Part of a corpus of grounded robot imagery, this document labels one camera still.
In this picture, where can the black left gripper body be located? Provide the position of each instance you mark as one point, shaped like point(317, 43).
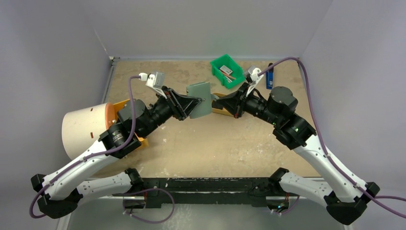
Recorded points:
point(164, 109)

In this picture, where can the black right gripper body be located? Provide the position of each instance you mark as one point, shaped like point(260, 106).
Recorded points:
point(240, 103)

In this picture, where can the teal card holder wallet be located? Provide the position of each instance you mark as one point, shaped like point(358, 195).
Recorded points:
point(200, 90)

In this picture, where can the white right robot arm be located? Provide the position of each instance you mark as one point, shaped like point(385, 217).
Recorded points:
point(344, 195)

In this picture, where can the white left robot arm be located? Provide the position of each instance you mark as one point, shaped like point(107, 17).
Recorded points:
point(61, 192)

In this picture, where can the tan oval tray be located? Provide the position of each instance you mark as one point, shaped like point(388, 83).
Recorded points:
point(218, 108)

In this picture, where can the small items in bin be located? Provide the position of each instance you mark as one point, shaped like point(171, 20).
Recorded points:
point(226, 71)

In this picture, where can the blue black lighter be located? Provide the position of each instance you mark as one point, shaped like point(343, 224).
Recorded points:
point(269, 78)

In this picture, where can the green plastic bin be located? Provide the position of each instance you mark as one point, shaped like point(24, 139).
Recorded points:
point(229, 62)

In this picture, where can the orange drawer tray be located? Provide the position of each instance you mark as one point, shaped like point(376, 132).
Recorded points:
point(119, 124)

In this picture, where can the white cylinder drum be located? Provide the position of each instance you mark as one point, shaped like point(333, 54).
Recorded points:
point(81, 128)

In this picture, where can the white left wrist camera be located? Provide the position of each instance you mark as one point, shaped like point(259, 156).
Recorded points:
point(154, 81)

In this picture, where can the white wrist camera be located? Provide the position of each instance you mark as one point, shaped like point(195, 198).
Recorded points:
point(154, 81)
point(253, 76)

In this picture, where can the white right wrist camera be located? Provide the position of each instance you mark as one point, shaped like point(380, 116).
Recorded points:
point(253, 76)

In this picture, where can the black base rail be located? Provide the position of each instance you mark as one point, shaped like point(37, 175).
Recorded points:
point(253, 191)

